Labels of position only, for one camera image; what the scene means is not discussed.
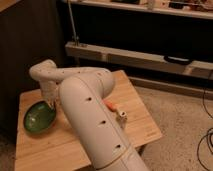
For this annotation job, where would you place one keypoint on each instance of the small white cylinder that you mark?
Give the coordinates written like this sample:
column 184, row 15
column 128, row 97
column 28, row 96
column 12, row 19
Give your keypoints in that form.
column 121, row 116

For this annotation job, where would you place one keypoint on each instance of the black handle on shelf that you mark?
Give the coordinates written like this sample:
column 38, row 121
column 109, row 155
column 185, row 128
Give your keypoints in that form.
column 177, row 61

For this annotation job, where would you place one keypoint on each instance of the orange carrot toy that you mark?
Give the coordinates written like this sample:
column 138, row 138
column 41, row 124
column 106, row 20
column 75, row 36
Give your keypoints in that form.
column 110, row 106

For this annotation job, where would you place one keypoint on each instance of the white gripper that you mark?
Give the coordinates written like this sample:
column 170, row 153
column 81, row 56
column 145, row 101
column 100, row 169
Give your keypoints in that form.
column 49, row 91

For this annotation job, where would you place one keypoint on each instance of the metal pole stand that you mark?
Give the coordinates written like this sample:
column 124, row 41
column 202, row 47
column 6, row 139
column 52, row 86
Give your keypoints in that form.
column 75, row 37

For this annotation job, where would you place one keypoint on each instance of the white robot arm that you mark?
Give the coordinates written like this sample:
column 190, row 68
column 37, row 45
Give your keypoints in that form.
column 81, row 91

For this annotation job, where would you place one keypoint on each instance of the green ceramic bowl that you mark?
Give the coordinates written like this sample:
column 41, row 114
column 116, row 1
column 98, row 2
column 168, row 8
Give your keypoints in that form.
column 38, row 118

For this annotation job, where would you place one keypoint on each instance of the long wooden shelf unit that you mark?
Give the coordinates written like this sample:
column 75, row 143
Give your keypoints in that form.
column 123, row 33

